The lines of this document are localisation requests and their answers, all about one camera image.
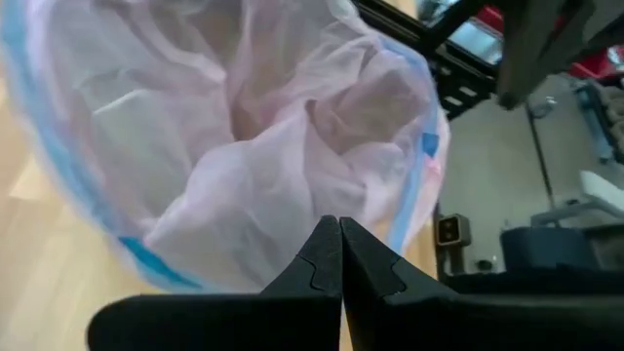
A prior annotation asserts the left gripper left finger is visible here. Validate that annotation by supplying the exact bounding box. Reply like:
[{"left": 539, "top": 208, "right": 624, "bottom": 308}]
[{"left": 87, "top": 214, "right": 344, "bottom": 351}]

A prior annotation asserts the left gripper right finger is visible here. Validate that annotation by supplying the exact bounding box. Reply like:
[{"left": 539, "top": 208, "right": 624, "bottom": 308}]
[{"left": 339, "top": 216, "right": 624, "bottom": 351}]

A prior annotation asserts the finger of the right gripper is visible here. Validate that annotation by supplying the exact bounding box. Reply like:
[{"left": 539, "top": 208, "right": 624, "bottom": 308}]
[{"left": 495, "top": 0, "right": 597, "bottom": 110}]

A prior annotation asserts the grey metal cart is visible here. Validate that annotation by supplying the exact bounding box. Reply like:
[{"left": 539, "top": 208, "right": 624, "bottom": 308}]
[{"left": 529, "top": 169, "right": 624, "bottom": 228}]

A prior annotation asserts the grey frame bracket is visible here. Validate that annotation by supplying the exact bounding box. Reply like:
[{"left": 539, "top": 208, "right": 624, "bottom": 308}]
[{"left": 435, "top": 213, "right": 473, "bottom": 275}]

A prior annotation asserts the long black cable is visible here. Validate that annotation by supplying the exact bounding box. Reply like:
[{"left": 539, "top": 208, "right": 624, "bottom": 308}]
[{"left": 525, "top": 101, "right": 558, "bottom": 211}]

